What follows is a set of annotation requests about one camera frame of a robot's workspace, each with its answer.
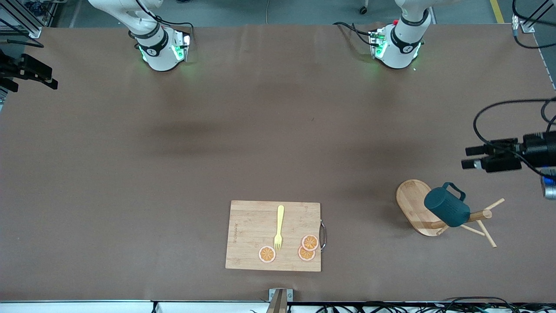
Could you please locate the dark teal mug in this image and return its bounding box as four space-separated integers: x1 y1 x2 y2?
424 182 471 228

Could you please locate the black arm base cable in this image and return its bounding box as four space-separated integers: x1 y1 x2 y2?
333 21 375 47
154 17 195 35

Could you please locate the black right arm base cable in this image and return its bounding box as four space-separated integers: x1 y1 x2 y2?
154 17 195 35

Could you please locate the yellow plastic fork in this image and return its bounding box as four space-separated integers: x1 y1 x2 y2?
274 205 285 252

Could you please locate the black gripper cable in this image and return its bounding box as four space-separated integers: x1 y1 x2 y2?
0 38 45 50
473 98 556 174

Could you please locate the wooden mug tree rack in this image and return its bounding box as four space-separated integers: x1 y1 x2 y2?
396 179 505 248

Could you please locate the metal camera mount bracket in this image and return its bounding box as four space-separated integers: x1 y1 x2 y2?
268 288 294 313

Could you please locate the aluminium frame post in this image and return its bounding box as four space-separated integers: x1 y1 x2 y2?
512 0 556 33
0 0 57 39

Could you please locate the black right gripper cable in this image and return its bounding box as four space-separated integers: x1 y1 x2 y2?
0 38 45 50

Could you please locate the black left arm base cable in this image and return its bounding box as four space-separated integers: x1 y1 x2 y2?
333 21 375 47

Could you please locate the bamboo cutting board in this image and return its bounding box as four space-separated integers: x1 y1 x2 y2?
225 200 327 273

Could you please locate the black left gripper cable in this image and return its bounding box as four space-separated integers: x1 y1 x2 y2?
473 98 556 174

